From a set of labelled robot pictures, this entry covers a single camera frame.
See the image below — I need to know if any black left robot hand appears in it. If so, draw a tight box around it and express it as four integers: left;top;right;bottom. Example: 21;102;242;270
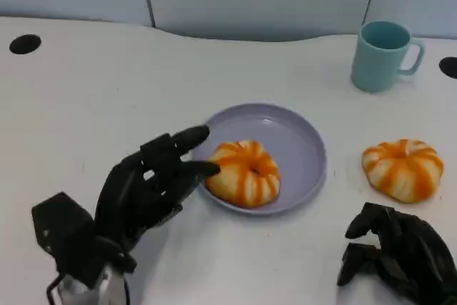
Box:
94;124;221;249

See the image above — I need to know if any pale green mug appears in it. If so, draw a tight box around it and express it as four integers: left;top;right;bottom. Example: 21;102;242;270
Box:
351;20;426;94

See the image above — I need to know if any orange and white bread roll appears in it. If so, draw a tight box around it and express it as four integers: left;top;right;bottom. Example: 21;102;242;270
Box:
204;139;282;209
361;138;445;204

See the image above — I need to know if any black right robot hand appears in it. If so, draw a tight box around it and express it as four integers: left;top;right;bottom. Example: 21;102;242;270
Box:
336;201;457;305

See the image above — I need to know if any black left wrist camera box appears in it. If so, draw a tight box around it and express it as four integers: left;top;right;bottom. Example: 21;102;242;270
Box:
31;191;139;289

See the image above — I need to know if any lilac plate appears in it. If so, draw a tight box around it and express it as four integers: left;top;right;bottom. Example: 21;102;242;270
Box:
191;102;328;217

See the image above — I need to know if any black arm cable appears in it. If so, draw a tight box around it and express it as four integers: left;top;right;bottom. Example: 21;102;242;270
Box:
46;273;62;305

